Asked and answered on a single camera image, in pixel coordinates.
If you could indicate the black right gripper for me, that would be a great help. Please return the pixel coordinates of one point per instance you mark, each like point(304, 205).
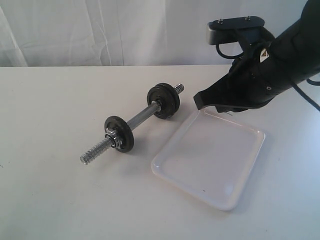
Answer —
point(254, 80)

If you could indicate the silver threaded dumbbell bar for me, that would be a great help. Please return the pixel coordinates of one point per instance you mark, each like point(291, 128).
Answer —
point(105, 144)

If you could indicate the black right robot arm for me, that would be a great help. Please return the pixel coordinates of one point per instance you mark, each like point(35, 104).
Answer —
point(305, 36)

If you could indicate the white rectangular plastic tray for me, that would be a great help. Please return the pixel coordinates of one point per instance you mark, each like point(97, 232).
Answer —
point(210, 157)

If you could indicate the white backdrop curtain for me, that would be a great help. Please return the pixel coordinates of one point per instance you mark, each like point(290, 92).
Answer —
point(43, 33)

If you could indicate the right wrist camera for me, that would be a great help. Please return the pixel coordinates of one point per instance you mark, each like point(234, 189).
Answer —
point(244, 30)

